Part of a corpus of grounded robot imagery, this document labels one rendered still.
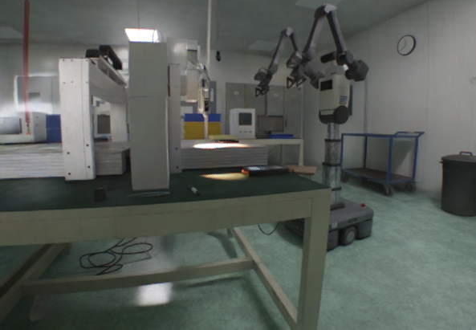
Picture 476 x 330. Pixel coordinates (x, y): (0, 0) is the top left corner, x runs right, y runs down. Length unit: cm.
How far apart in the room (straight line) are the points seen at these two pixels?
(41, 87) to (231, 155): 540
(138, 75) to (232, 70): 504
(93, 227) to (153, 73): 48
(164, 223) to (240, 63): 539
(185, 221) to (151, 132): 30
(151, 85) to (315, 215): 68
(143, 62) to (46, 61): 546
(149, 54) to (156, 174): 38
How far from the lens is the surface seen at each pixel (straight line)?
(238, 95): 521
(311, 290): 96
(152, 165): 76
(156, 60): 78
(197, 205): 64
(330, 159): 202
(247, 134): 398
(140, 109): 76
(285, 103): 564
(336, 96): 195
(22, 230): 76
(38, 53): 630
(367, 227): 222
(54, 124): 412
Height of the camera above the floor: 95
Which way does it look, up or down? 6 degrees down
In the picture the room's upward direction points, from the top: straight up
